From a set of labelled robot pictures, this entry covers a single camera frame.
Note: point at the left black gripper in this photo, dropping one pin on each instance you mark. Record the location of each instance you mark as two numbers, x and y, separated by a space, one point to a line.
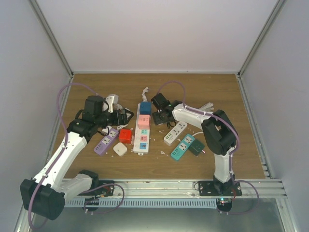
117 121

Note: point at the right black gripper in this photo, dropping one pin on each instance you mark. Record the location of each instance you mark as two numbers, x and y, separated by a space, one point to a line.
157 120

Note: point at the blue cube socket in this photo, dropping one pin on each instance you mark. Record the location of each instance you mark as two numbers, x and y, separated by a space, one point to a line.
145 108

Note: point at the pink cube socket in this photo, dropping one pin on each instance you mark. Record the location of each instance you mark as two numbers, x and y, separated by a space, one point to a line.
144 122

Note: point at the dark green cube socket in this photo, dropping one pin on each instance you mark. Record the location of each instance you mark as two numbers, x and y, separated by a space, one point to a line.
196 147

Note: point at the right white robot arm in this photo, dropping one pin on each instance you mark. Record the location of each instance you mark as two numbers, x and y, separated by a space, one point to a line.
219 133

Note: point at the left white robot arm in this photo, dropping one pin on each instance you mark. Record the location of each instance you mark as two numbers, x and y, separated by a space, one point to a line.
46 193

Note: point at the red cube socket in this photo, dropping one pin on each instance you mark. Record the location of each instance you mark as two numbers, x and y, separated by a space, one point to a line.
125 136

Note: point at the white power strip green ports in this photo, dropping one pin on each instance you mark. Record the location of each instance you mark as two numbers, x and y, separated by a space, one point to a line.
175 132

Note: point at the long white power strip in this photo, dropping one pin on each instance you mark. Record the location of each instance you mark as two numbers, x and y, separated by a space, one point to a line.
141 138

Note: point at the small white flat adapter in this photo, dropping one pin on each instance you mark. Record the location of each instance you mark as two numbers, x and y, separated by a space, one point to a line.
120 149

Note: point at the purple power strip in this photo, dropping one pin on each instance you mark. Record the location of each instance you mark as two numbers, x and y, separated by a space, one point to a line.
106 142

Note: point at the teal power strip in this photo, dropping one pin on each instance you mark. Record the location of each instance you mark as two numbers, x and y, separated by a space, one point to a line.
182 147

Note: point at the black charger with cable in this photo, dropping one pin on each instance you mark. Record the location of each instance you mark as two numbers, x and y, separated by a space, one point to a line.
171 124

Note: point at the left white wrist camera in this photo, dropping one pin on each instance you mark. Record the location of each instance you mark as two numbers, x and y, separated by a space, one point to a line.
111 100

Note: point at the aluminium front rail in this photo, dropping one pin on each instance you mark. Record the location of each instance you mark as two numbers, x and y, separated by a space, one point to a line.
179 189

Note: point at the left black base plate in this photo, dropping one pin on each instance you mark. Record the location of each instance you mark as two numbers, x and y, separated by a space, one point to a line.
104 191

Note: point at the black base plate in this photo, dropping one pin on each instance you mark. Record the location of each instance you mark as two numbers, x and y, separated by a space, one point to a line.
206 188
104 191

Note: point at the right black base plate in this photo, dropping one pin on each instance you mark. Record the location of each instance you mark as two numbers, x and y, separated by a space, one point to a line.
206 188

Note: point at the grey slotted cable duct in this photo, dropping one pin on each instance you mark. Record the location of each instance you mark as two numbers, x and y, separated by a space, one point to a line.
155 203

